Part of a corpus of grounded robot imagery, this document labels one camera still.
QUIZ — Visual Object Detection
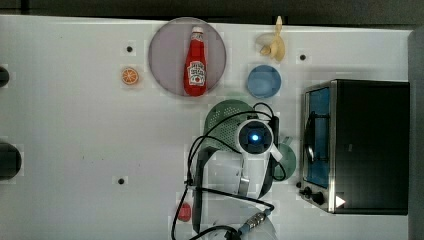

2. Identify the blue plastic cup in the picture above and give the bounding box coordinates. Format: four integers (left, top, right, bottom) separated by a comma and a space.
247, 65, 282, 99

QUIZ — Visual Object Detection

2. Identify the green plastic strainer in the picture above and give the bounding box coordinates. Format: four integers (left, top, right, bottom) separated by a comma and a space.
201, 99, 258, 151

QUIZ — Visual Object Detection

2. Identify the pink red fruit toy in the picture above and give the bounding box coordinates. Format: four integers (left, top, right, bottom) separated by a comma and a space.
177, 202, 192, 222

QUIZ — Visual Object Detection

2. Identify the orange slice toy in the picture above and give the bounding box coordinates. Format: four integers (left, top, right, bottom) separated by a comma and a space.
121, 67, 139, 85

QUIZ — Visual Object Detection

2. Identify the black cylinder container upper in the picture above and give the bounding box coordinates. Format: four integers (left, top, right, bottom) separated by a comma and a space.
0, 67, 10, 87

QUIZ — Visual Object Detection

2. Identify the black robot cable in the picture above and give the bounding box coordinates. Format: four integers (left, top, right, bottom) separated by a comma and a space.
170, 101, 288, 240

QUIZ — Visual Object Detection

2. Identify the red ketchup bottle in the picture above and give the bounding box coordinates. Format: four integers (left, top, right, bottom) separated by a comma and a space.
183, 26, 207, 97

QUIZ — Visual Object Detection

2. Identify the black silver toaster oven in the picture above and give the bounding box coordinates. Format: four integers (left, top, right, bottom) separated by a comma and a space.
297, 79, 410, 215

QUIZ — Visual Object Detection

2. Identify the peeled banana toy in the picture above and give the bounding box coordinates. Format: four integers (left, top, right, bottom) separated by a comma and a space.
255, 16, 285, 62

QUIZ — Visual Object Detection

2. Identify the round grey plate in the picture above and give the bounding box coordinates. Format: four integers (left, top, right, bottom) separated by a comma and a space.
148, 17, 227, 97

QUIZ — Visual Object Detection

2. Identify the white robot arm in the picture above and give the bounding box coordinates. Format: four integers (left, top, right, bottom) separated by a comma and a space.
192, 117, 282, 240

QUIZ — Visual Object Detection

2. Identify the green plastic mug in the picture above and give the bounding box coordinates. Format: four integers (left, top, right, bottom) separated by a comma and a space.
273, 136, 296, 182

